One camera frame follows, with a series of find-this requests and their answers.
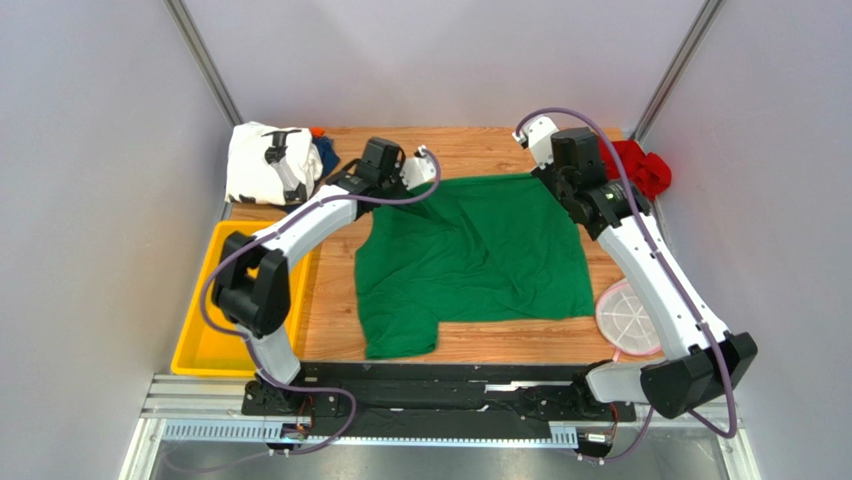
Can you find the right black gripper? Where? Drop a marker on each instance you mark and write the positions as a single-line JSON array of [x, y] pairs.
[[555, 177]]

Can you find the yellow plastic bin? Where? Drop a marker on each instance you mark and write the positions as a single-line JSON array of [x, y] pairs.
[[203, 352]]

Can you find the green t shirt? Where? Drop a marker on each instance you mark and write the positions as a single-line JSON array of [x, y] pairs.
[[478, 249]]

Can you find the right aluminium frame post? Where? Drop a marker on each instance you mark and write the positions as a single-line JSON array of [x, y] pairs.
[[688, 47]]

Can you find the white pink round basket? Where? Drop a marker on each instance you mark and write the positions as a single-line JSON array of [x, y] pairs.
[[623, 321]]

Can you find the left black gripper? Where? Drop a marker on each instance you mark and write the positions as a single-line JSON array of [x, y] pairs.
[[401, 189]]

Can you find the left aluminium frame post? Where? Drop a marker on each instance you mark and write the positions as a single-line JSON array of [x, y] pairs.
[[195, 43]]

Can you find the aluminium frame post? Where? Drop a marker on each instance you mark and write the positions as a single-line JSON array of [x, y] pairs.
[[195, 43], [688, 47]]

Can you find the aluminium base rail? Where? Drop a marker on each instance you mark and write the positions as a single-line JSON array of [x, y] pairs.
[[193, 427]]

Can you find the red t shirt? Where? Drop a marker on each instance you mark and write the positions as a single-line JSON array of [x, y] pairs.
[[648, 171]]

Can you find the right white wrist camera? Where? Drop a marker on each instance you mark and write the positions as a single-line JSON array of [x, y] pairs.
[[535, 136]]

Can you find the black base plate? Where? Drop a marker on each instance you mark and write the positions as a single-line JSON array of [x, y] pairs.
[[435, 401]]

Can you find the white printed t shirt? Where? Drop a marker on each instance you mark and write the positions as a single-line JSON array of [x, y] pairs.
[[271, 165]]

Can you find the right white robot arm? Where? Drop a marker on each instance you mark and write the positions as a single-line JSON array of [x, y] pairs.
[[703, 360]]

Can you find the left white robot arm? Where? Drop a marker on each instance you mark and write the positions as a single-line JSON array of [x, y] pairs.
[[251, 285]]

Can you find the blue t shirt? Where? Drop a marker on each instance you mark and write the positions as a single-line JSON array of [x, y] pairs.
[[325, 160]]

